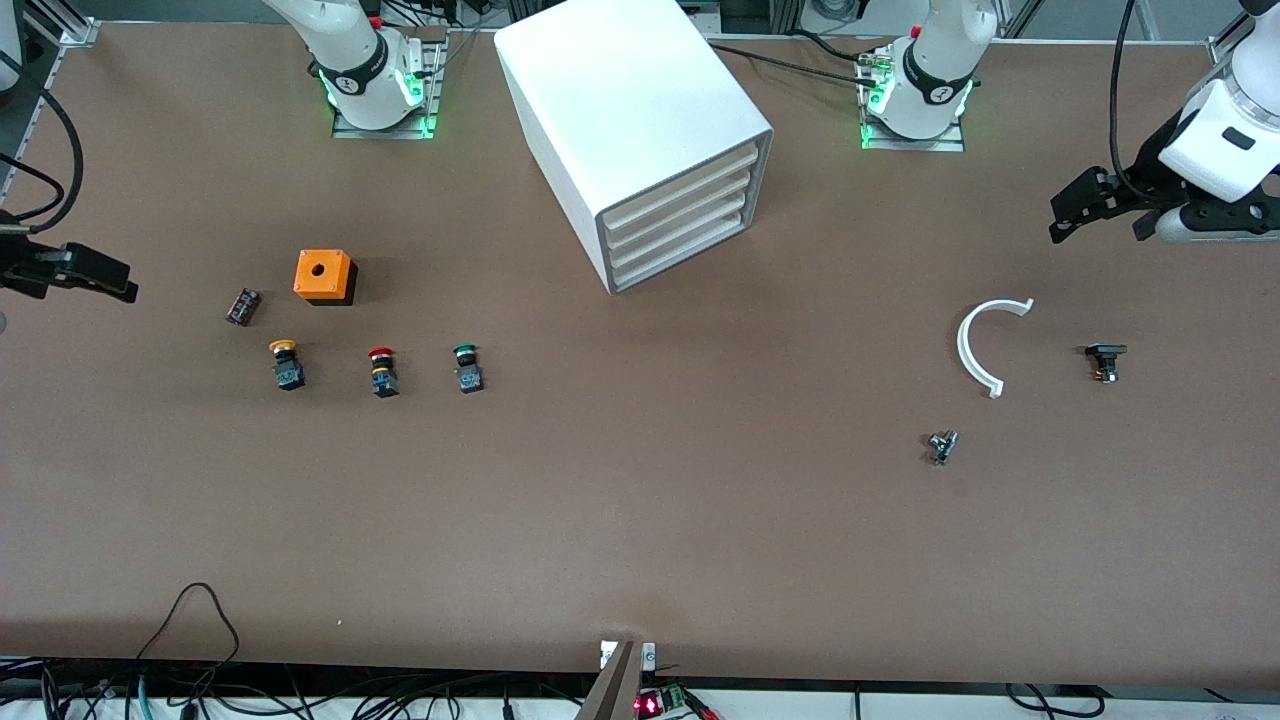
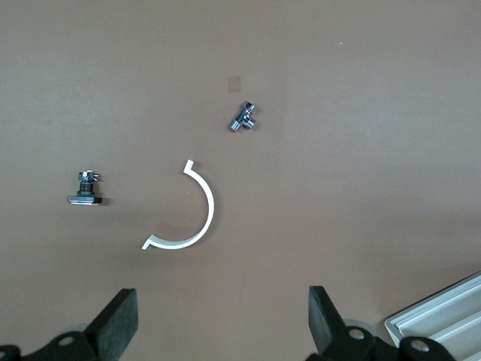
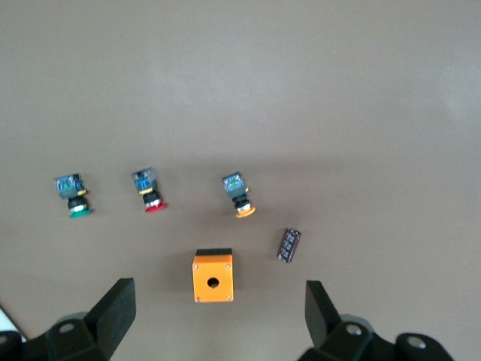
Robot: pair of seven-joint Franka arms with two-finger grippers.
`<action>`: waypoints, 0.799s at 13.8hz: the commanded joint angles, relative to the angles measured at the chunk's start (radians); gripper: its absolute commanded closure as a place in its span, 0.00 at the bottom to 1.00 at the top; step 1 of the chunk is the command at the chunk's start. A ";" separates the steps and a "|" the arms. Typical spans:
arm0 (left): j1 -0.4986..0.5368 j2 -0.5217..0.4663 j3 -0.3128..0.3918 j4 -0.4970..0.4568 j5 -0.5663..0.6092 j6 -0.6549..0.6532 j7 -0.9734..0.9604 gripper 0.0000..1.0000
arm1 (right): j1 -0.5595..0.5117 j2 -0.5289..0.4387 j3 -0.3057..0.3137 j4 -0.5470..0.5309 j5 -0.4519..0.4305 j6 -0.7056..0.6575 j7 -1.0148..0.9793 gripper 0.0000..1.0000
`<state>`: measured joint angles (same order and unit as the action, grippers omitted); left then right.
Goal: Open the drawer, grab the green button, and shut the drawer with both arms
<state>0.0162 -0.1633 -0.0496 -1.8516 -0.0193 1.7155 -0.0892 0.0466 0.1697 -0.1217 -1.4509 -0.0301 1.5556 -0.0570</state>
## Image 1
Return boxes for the green push button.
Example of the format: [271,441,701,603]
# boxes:
[451,343,487,395]

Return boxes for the white cabinet drawer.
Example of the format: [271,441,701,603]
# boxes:
[601,143,762,236]
[605,170,754,256]
[608,192,750,274]
[611,212,747,292]

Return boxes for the yellow push button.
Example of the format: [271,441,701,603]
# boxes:
[268,339,308,393]

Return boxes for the red push button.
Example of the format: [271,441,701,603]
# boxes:
[366,346,402,400]

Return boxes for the white drawer cabinet housing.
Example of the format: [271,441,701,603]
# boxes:
[493,0,776,296]

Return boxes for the circuit board with red LED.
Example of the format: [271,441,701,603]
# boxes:
[633,683,703,720]

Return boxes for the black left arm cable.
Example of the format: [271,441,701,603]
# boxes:
[1106,0,1143,203]

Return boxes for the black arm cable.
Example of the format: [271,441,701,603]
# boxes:
[0,48,87,237]
[1106,0,1143,203]

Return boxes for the aluminium frame profile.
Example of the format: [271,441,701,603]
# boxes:
[1207,0,1280,69]
[18,0,102,49]

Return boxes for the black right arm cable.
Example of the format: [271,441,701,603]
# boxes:
[0,48,87,237]

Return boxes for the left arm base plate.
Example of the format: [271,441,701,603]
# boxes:
[858,45,967,153]

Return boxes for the black flat-head switch component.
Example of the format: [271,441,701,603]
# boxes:
[1084,343,1129,385]

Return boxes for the white semicircular plastic bracket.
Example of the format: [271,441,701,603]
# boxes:
[957,297,1036,400]

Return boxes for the orange button enclosure box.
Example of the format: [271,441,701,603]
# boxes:
[293,249,359,308]

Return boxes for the black looped cable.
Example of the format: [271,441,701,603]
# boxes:
[134,582,242,667]

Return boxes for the black cable behind cabinet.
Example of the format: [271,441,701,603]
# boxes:
[706,40,883,89]

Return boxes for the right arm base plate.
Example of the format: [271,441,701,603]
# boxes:
[331,30,447,140]

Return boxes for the brown angled post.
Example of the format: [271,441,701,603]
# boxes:
[574,640,644,720]

